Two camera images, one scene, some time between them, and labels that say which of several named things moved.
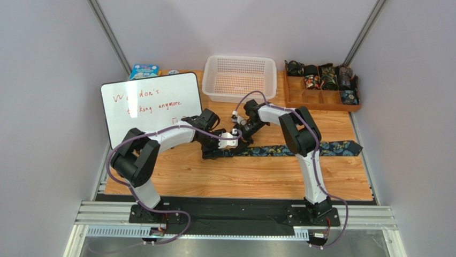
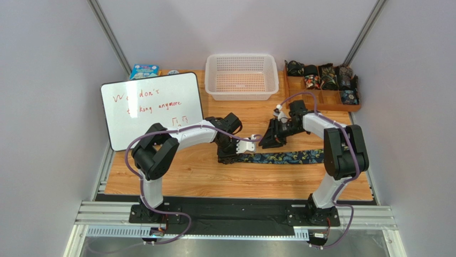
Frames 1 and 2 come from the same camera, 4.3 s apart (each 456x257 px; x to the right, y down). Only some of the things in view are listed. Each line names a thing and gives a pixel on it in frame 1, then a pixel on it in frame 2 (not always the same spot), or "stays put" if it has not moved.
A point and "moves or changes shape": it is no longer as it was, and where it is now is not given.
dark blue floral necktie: x=331 y=149 moves or changes shape
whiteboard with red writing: x=150 y=104 stays put
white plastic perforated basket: x=227 y=78 stays put
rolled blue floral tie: x=350 y=97 stays put
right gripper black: x=246 y=132 to x=279 y=131
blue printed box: x=141 y=70 stays put
